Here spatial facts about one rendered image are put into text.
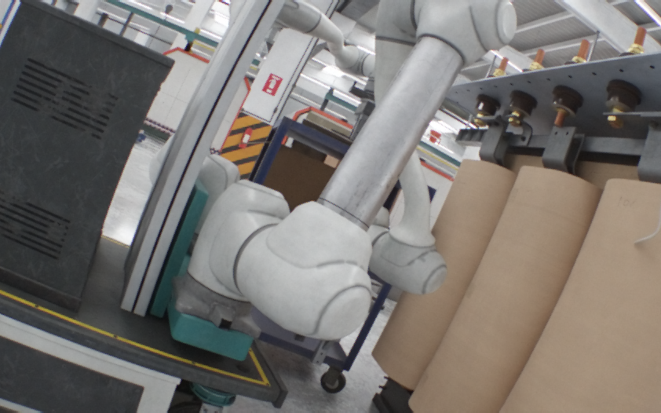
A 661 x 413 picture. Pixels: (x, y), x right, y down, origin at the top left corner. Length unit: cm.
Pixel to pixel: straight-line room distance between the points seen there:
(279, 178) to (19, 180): 112
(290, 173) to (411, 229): 85
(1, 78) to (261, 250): 59
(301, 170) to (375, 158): 100
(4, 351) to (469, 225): 149
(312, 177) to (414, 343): 71
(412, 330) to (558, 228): 71
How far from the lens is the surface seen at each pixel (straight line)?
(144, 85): 91
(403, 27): 106
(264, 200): 93
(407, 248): 104
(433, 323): 179
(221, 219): 94
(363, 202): 83
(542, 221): 144
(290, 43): 1182
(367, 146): 85
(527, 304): 141
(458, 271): 177
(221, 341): 97
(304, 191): 183
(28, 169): 95
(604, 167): 153
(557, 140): 160
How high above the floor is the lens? 74
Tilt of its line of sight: 2 degrees down
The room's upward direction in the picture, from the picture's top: 25 degrees clockwise
